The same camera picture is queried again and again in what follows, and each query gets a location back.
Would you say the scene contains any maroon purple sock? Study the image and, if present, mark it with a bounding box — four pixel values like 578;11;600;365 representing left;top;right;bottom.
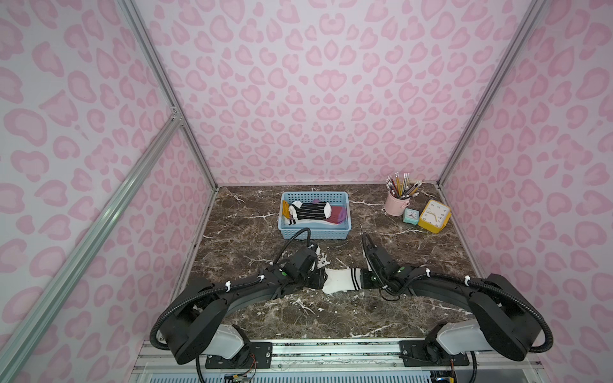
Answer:
326;206;347;224

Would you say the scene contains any black striped sock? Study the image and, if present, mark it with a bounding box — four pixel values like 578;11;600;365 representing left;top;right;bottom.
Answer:
288;201;332;224

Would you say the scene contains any aluminium frame strut left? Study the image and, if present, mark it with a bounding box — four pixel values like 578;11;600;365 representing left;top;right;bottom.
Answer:
1;115;182;382

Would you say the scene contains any bundle of coloured pencils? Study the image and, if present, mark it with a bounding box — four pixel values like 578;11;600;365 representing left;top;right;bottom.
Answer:
386;172;422;200

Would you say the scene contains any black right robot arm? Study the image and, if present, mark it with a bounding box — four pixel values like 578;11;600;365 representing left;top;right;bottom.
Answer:
362;233;554;362

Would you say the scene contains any pink pencil cup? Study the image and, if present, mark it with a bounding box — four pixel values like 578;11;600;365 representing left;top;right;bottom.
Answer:
384;192;410;216

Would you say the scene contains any yellow square alarm clock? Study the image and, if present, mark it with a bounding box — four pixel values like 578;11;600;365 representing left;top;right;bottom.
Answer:
418;199;452;234

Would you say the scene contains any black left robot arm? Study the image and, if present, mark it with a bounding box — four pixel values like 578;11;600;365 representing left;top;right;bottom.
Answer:
149;244;326;367

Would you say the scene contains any light blue plastic basket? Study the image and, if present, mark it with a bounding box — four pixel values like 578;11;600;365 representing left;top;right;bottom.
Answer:
278;191;352;240

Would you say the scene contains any aluminium front rail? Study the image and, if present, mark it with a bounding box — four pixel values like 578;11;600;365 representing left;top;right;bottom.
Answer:
128;337;547;383

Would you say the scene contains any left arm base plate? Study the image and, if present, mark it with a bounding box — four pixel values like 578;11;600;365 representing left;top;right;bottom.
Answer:
204;325;273;370

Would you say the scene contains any small teal cube clock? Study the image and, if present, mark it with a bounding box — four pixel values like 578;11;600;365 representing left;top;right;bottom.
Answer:
402;207;421;225

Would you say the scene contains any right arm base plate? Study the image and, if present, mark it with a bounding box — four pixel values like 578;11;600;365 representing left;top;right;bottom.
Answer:
399;322;470;367

